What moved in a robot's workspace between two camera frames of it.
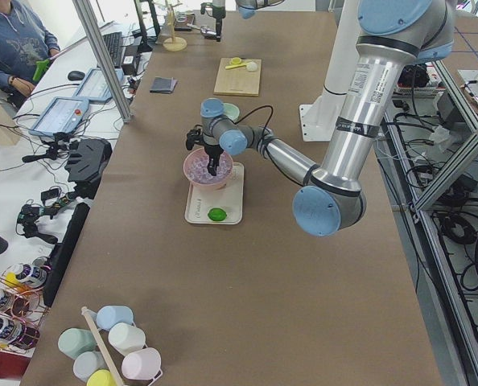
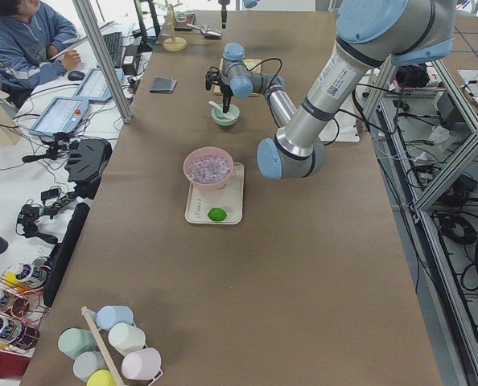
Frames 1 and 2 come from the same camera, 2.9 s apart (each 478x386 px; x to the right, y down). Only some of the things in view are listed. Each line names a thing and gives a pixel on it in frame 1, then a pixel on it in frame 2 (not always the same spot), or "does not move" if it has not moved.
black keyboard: (113, 42) does not move
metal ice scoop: (206, 30) does not move
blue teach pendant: (61, 115) does not move
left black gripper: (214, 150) → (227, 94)
